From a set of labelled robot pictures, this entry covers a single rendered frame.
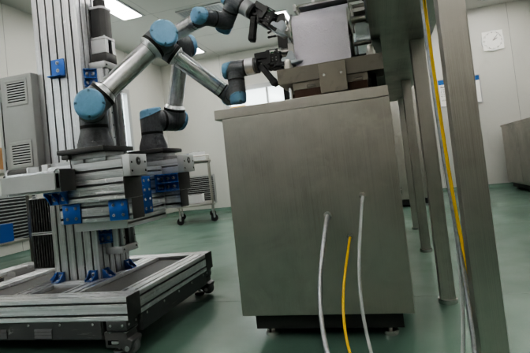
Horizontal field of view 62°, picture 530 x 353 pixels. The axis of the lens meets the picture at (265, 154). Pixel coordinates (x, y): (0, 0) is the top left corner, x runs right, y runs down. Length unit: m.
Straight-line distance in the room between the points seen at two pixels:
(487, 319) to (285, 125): 0.91
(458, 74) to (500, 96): 6.55
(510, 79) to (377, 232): 6.28
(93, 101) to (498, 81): 6.63
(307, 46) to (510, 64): 6.04
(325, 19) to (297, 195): 0.77
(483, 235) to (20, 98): 2.04
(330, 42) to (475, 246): 1.11
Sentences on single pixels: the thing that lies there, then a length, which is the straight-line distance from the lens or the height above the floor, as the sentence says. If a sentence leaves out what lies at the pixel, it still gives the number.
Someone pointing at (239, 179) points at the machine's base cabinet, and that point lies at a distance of 1.69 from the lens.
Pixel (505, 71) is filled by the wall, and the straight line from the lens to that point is 7.73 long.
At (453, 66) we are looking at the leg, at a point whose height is 0.84.
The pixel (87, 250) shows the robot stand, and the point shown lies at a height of 0.36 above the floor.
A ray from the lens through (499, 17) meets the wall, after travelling 7.90.
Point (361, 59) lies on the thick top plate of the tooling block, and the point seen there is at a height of 1.02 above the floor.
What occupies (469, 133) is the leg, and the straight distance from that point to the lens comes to 1.10.
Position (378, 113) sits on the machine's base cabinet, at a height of 0.80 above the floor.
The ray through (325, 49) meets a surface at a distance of 1.92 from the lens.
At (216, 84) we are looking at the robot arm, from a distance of 2.06.
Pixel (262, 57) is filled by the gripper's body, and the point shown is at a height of 1.14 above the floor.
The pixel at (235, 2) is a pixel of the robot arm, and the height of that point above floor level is 1.41.
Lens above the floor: 0.65
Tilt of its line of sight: 2 degrees up
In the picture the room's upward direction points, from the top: 6 degrees counter-clockwise
